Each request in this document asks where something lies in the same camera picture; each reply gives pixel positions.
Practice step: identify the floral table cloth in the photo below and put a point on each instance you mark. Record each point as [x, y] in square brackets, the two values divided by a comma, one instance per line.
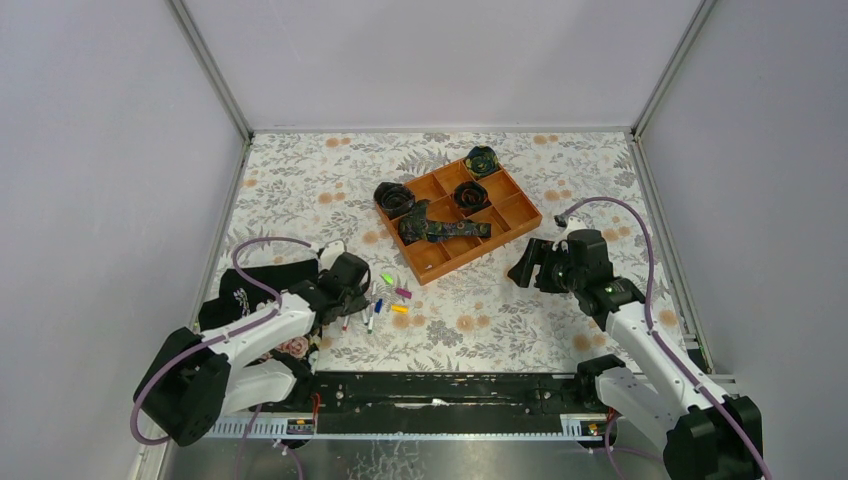
[298, 188]

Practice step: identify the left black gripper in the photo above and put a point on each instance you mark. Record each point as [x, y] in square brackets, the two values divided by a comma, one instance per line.
[357, 304]

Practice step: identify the rolled dark tie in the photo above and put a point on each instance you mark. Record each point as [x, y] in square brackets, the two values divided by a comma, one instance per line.
[471, 197]
[394, 199]
[481, 161]

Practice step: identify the unrolled dark patterned tie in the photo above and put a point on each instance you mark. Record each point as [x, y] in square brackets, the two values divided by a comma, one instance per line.
[414, 226]

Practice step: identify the rolled dark tie centre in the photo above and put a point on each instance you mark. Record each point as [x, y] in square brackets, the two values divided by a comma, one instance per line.
[471, 197]

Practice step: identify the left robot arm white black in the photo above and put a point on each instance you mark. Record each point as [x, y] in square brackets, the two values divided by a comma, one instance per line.
[234, 364]

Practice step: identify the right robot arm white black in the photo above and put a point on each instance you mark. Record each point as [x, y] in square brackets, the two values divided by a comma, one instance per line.
[702, 431]

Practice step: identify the black floral cloth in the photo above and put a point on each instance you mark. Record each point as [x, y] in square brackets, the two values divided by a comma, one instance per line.
[238, 298]

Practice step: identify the rolled dark tie left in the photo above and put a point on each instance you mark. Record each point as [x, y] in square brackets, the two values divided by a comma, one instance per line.
[394, 199]

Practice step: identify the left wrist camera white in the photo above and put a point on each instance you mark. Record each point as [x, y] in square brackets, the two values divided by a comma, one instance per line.
[331, 251]

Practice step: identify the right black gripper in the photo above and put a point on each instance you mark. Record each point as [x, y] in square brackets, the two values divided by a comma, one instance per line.
[539, 266]

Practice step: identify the rolled dark tie top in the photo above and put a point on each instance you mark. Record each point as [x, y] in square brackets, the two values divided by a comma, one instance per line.
[481, 161]

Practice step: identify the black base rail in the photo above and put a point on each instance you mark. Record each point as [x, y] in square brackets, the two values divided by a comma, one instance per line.
[446, 404]

